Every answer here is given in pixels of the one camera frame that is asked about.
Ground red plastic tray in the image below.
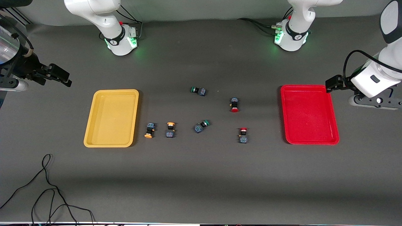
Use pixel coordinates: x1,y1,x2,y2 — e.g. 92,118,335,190
280,85,340,145

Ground yellow plastic tray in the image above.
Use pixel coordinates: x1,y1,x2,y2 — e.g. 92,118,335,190
84,89,139,148

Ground black right arm base cables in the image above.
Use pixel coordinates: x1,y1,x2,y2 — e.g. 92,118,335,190
99,5,144,41

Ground black arm base cables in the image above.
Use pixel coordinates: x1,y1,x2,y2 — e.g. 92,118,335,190
237,6,294,35
99,5,144,41

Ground black left arm base cables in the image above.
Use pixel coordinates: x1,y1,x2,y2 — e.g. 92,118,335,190
237,6,294,35

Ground thin black loose cable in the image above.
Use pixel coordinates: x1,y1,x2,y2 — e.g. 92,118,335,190
0,153,95,226

